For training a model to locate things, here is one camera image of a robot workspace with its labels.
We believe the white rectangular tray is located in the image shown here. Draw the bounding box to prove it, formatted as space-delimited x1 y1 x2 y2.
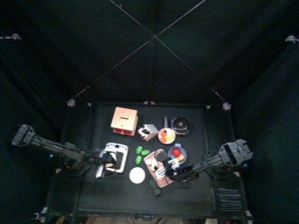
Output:
99 142 130 174

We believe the wooden cutting board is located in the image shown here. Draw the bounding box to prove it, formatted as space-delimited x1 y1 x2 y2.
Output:
143 148 175 189

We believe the blue bowl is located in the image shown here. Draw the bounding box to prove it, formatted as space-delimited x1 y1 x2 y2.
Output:
167 143 188 165

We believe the black toy knife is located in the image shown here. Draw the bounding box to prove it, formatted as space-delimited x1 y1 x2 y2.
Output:
148 178 164 197

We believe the white round disc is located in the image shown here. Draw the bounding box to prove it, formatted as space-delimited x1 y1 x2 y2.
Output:
128 166 147 185

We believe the frying pan with orange food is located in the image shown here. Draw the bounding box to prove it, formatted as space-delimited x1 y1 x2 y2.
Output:
156 115 178 145

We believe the wooden box with red base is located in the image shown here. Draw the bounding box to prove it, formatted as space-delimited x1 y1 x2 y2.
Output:
110 106 140 137

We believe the white cube toy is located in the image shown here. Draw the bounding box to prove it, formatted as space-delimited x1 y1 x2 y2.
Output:
136 123 160 142

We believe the black round toy pot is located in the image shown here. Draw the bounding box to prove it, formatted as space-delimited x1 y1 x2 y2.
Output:
170 116 192 137

